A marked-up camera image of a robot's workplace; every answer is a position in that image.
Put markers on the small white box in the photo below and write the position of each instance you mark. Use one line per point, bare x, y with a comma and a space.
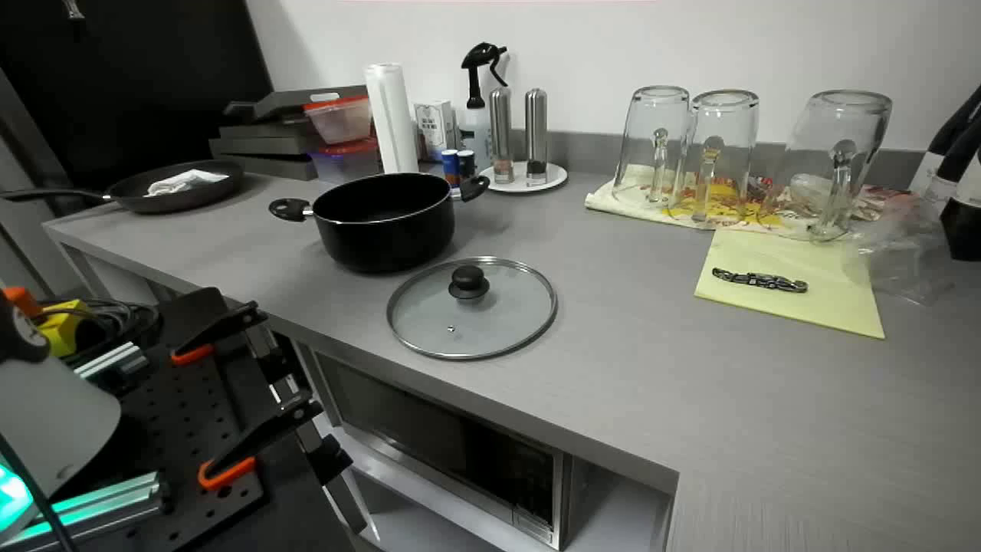
436, 122

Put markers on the short aluminium extrusion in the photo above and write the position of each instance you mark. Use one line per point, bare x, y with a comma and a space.
108, 359

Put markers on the colourful patterned dish towel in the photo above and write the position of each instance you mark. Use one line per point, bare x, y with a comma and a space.
613, 203

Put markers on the clear plastic container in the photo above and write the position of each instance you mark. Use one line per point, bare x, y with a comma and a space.
347, 161

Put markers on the stack of black trays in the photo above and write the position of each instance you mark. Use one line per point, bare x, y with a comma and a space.
260, 138

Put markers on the black cooking pot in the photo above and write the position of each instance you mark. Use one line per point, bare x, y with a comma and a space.
377, 245

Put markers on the spray bottle with black trigger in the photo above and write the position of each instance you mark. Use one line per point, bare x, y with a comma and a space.
477, 122

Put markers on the steel salt shaker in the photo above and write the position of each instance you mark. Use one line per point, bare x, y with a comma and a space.
501, 131

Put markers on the small white plate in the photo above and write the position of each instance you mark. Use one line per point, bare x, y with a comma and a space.
552, 179

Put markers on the plastic container with red lid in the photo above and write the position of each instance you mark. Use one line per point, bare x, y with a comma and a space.
341, 120

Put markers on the clear plastic bag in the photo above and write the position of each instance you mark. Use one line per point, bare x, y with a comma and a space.
904, 262

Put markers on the round glass pot lid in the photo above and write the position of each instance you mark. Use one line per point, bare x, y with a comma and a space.
509, 315

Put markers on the dark wine bottle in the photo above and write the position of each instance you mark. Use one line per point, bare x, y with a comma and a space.
962, 218
945, 138
958, 164

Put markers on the black beaded band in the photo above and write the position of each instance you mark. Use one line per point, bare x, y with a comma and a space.
759, 281

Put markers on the black pegboard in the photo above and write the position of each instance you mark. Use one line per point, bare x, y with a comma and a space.
186, 431

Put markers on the white paper towel roll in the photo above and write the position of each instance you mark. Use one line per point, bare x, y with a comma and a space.
393, 116

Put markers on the black clamp with orange tip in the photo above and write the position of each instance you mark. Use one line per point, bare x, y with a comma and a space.
255, 437
219, 328

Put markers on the aluminium profile bar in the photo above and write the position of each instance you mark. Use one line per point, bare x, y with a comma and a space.
92, 502

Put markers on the yellow paper sheet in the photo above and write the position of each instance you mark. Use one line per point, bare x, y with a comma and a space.
755, 307

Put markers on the silver microwave oven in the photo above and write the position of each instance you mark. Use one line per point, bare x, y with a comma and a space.
438, 439

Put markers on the black frying pan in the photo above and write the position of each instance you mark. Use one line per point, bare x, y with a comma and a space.
122, 192

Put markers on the clear glass mug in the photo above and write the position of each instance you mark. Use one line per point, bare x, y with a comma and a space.
651, 138
720, 142
838, 155

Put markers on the steel pepper shaker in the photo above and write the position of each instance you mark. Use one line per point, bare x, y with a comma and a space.
534, 131

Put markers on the yellow tool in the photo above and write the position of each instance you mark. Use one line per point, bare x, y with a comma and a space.
61, 327

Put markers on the grey lamp shade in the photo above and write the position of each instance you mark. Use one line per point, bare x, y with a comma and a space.
50, 419

